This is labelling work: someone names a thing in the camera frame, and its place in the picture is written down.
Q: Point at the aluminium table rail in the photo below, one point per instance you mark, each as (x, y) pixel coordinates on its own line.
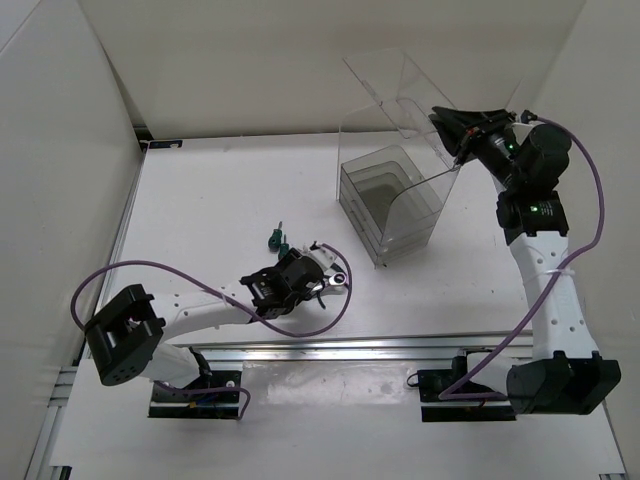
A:
(234, 354)

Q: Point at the green orange stubby screwdriver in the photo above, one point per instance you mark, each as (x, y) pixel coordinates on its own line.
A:
(283, 248)

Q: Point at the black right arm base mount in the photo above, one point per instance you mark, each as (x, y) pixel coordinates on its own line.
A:
(472, 403)

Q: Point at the blue tape label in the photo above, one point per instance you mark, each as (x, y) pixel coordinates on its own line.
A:
(167, 144)

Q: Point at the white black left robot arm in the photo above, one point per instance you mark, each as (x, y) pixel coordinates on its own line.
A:
(130, 336)

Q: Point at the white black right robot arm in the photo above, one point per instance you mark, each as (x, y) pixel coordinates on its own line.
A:
(549, 363)

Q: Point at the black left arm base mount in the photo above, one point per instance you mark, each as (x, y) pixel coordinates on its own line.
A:
(215, 398)

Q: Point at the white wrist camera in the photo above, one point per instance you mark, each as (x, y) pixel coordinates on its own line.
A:
(324, 257)
(522, 124)

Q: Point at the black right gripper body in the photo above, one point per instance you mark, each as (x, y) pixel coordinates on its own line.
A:
(490, 143)

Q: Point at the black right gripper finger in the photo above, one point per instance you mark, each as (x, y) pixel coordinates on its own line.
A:
(462, 117)
(455, 136)

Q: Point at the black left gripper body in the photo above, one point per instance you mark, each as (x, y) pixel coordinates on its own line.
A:
(293, 253)

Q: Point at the clear plastic organizer case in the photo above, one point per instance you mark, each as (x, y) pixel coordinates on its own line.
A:
(394, 175)

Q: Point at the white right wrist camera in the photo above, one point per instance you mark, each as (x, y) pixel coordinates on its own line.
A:
(522, 124)

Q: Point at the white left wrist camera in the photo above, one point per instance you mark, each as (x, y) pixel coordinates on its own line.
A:
(324, 257)

